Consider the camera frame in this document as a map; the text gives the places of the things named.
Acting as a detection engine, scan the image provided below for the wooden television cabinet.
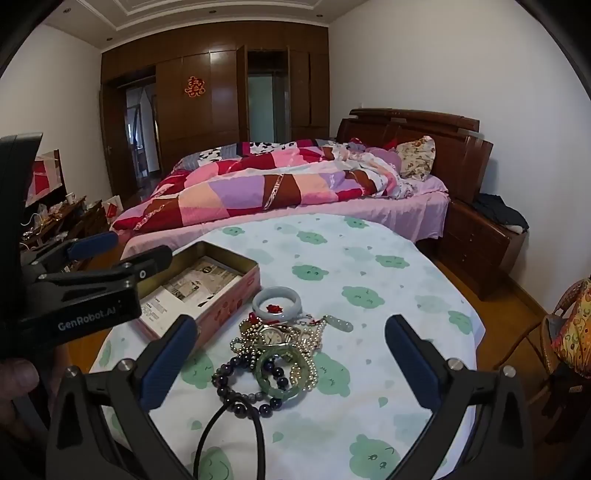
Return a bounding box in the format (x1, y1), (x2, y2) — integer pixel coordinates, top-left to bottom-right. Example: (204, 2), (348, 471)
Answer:
(19, 196), (112, 273)

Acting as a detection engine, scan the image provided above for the pale jade pendant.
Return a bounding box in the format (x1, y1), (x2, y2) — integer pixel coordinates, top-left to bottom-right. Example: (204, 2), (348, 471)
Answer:
(322, 314), (355, 333)

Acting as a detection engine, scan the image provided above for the green cloud print tablecloth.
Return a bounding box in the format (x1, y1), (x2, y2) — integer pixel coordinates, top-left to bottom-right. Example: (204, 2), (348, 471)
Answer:
(88, 212), (483, 480)

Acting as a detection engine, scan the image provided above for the dark bead bracelet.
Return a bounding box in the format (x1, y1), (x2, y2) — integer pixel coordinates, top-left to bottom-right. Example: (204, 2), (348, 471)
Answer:
(211, 354), (283, 419)

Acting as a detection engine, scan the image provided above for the printed paper leaflet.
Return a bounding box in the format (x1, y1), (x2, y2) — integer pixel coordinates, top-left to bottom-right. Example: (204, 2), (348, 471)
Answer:
(139, 257), (245, 339)

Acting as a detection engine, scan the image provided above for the white and red paper bag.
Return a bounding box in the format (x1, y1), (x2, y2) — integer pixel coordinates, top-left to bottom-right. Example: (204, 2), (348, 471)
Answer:
(102, 195), (124, 221)

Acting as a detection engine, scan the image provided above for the white jade bangle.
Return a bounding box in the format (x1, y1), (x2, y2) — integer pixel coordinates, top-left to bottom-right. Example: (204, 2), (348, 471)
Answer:
(252, 287), (304, 322)

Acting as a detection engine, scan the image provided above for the patchwork quilt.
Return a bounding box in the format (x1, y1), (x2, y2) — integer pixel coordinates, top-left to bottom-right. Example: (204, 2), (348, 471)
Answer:
(111, 138), (416, 232)

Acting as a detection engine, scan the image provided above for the pink tin box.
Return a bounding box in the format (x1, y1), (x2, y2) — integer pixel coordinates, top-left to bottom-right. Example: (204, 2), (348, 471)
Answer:
(137, 241), (262, 352)

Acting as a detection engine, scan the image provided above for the gold wrist watch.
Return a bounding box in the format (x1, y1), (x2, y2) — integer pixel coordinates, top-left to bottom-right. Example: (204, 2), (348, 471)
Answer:
(255, 323), (298, 348)

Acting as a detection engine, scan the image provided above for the cloth covered television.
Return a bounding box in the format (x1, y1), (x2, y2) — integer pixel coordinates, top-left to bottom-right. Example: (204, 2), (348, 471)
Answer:
(24, 149), (65, 208)

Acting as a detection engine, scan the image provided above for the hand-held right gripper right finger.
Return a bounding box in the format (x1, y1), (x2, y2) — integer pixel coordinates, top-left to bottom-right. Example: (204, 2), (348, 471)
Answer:
(385, 315), (536, 480)

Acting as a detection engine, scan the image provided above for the green jade bangle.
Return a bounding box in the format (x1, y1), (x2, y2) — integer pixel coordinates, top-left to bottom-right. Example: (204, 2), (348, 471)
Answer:
(255, 345), (309, 398)

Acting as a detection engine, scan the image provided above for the floral pillow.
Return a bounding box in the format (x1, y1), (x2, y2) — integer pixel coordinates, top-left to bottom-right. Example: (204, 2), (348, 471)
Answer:
(394, 135), (437, 181)

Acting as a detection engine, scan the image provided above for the colourful patterned cushion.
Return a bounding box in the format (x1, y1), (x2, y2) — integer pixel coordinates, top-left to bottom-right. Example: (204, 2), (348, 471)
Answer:
(551, 278), (591, 367)

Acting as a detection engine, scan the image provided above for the black cable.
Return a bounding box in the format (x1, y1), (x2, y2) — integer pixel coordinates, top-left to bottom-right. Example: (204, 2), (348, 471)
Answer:
(193, 392), (267, 480)

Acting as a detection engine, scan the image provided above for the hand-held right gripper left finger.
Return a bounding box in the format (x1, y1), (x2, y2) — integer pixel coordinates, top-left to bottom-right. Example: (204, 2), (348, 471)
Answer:
(46, 315), (199, 480)

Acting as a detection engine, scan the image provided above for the dark cloth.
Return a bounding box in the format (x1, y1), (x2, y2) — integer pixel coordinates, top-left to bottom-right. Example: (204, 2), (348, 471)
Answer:
(472, 192), (530, 233)

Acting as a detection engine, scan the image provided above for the wooden headboard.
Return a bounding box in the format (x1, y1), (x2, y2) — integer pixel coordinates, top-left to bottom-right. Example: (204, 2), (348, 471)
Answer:
(335, 107), (495, 204)

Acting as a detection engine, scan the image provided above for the pearl bead necklace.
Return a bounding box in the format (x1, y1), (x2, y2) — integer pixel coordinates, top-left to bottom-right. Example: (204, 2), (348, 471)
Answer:
(230, 318), (325, 394)

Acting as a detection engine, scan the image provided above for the person's left hand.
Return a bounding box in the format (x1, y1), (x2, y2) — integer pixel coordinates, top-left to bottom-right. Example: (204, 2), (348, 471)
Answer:
(0, 357), (42, 444)

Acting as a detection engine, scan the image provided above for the wooden nightstand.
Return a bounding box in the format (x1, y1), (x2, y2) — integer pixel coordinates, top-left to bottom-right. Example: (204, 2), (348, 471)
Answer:
(436, 198), (527, 302)

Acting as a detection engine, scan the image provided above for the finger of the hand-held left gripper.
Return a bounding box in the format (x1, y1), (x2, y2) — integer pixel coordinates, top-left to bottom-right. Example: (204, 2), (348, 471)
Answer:
(21, 232), (121, 274)
(39, 244), (175, 296)

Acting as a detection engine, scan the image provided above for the brown wooden wardrobe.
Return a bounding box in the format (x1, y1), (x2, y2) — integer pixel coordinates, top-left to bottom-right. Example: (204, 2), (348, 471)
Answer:
(99, 21), (332, 204)

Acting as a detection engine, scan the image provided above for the wicker chair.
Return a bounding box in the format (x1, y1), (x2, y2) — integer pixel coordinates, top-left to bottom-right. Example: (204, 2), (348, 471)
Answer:
(496, 276), (591, 446)

